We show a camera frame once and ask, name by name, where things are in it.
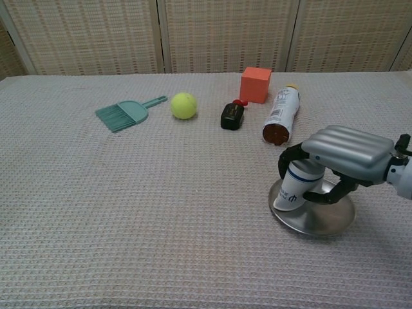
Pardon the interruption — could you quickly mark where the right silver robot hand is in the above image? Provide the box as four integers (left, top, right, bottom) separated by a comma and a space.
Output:
278, 125, 411, 205

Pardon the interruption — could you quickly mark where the white paper cup blue print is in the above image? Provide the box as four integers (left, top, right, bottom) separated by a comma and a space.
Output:
272, 160, 324, 212

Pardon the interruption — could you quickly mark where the round metal plate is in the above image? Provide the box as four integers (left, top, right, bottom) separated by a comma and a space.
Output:
268, 176, 357, 238

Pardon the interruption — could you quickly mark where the white bottle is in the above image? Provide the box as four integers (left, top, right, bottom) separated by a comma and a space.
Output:
261, 83, 303, 147

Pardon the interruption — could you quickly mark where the teal hand brush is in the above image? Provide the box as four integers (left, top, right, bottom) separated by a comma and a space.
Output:
95, 95, 169, 134

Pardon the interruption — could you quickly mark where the woven folding screen panel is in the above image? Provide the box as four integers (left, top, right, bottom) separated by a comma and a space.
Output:
0, 0, 165, 77
286, 0, 412, 73
389, 32, 412, 72
157, 0, 302, 74
0, 15, 33, 81

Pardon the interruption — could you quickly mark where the orange foam cube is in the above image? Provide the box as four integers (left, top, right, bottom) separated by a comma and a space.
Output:
239, 66, 272, 104

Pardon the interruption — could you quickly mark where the black sauce bottle red cap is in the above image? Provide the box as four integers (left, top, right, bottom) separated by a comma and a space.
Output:
220, 98, 248, 131

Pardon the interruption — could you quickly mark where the yellow-green tennis ball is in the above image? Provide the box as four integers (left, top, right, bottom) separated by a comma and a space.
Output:
170, 92, 198, 120

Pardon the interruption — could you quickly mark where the beige waffle tablecloth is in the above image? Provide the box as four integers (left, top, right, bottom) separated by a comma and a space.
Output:
0, 70, 412, 309

